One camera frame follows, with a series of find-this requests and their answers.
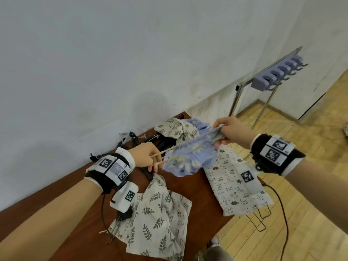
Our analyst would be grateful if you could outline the person's right hand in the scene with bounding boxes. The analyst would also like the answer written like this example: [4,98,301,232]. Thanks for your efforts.
[213,116,263,150]

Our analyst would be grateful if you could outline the person's left hand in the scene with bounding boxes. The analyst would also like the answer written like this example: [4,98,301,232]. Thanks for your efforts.
[127,142,165,174]

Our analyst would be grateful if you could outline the metal clothes rack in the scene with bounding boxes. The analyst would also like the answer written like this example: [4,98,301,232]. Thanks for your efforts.
[228,46,304,161]

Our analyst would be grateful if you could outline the cat print fabric bag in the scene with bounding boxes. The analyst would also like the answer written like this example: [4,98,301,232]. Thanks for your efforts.
[203,144,274,217]

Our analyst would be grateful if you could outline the person's right forearm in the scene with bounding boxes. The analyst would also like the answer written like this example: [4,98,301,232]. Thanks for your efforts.
[281,160,348,234]

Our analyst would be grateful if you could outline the person's left forearm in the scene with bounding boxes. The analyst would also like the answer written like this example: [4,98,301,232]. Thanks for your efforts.
[0,176,104,261]

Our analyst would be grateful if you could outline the person's grey shoe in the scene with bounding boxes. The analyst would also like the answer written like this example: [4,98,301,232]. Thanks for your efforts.
[207,236,221,249]

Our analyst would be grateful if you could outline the black left wrist strap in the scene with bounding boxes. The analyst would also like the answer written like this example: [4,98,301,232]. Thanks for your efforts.
[84,147,136,195]

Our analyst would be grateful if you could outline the black wrist strap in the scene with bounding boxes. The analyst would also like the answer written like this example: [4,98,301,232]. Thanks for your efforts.
[249,134,306,177]
[84,147,136,195]

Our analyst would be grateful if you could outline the black right wrist strap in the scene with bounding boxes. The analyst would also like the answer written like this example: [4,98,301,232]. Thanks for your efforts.
[249,134,306,177]

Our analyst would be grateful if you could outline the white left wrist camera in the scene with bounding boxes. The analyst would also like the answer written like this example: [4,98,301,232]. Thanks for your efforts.
[109,181,139,214]

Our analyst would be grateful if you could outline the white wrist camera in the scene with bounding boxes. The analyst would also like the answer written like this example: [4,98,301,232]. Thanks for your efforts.
[109,181,139,214]
[236,164,266,196]

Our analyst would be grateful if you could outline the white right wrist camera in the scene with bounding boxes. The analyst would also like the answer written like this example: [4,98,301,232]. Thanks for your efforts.
[236,164,266,196]

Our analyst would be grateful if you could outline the purple hook rail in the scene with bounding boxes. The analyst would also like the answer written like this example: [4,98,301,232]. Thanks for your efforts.
[250,55,308,92]

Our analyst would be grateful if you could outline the thin black right cable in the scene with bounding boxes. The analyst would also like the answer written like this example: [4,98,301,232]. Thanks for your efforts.
[261,183,290,261]

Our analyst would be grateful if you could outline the thin metal wire loop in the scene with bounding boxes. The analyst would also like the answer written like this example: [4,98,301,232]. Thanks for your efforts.
[246,205,272,232]

